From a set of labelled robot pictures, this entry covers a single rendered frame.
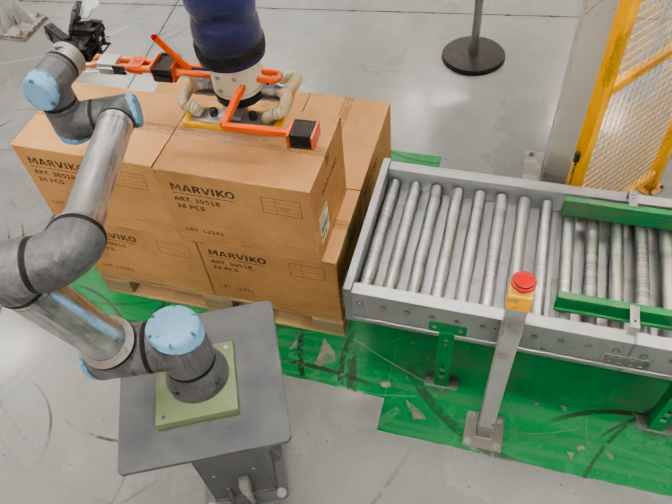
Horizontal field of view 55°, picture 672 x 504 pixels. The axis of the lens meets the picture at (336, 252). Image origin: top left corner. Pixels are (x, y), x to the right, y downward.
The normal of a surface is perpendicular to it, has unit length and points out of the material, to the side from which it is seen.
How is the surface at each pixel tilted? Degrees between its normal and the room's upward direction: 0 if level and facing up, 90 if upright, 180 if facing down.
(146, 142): 0
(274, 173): 0
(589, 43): 90
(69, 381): 0
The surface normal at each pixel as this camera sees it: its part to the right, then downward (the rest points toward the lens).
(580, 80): -0.26, 0.77
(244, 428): -0.07, -0.62
